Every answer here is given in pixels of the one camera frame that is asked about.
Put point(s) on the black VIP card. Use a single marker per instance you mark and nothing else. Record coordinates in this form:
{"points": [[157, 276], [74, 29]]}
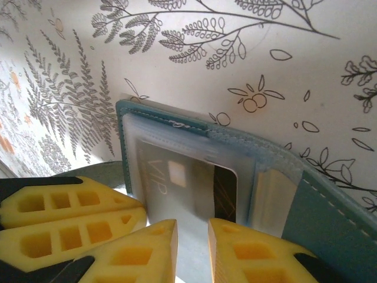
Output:
{"points": [[200, 188]]}

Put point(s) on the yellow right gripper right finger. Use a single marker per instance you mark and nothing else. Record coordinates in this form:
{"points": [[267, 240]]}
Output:
{"points": [[224, 256]]}

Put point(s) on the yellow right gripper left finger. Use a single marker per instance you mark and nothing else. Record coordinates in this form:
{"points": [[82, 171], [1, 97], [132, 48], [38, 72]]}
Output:
{"points": [[159, 244]]}

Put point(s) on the teal leather card holder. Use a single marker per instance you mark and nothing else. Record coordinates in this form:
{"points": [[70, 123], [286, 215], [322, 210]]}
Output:
{"points": [[324, 221]]}

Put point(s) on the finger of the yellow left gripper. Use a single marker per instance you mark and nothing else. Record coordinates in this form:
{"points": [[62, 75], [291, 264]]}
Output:
{"points": [[50, 227], [73, 188]]}

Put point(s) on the floral white tablecloth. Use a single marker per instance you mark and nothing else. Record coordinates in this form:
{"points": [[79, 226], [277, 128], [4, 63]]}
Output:
{"points": [[191, 79]]}

